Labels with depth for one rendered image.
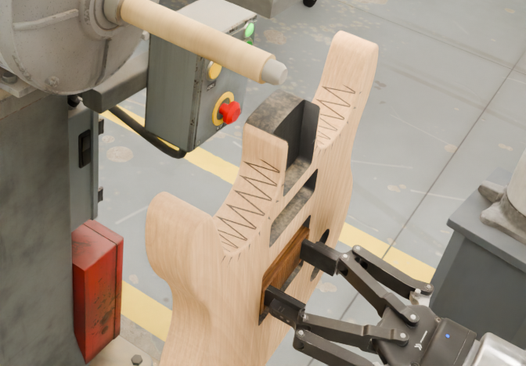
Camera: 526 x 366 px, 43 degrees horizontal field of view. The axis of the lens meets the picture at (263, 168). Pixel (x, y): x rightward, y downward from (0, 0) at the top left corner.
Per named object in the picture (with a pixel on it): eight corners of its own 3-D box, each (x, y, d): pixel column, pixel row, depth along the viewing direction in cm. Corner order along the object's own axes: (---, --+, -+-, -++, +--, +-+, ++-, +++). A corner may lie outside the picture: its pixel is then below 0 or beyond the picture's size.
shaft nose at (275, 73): (270, 77, 70) (258, 82, 68) (275, 56, 69) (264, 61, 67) (286, 85, 69) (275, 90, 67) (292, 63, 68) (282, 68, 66)
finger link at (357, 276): (411, 325, 67) (421, 318, 68) (338, 251, 73) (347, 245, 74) (403, 345, 70) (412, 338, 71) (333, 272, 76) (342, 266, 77)
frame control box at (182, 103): (58, 137, 116) (52, -1, 100) (138, 90, 132) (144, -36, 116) (170, 199, 108) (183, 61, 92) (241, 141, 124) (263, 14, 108)
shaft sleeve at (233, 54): (137, 19, 76) (118, 23, 73) (141, -8, 75) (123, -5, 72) (271, 80, 70) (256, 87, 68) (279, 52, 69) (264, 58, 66)
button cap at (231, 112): (209, 120, 111) (211, 100, 109) (222, 110, 114) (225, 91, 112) (228, 130, 110) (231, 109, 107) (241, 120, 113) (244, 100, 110)
